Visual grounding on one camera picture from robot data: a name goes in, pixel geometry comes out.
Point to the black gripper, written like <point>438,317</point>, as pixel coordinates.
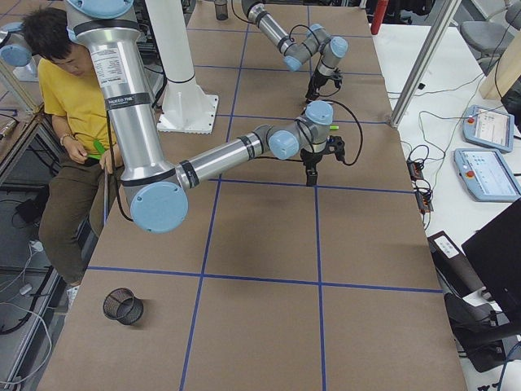
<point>317,82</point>
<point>312,158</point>

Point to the red fire extinguisher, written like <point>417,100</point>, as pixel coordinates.
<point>378,16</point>

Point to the far black mesh pen cup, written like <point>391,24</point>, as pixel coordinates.
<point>221,9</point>

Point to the black mesh pen cup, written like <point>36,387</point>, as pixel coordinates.
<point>221,9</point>
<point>123,306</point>

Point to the lower blue teach pendant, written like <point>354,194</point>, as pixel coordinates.
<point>486,175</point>

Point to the blue teach pendant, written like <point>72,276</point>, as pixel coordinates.
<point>489,127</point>
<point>486,175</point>

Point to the upper blue teach pendant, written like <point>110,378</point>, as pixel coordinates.
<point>489,127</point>

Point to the grey office chair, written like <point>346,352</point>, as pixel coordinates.
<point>491,39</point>

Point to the black monitor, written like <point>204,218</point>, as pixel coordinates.
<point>494,254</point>

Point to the near black mesh pen cup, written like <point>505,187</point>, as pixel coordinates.
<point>123,306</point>

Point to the person in yellow shirt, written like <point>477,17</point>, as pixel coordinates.
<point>74,101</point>

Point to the aluminium frame post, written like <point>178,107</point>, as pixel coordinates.
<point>425,55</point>

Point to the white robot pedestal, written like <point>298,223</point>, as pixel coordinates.
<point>185,106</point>

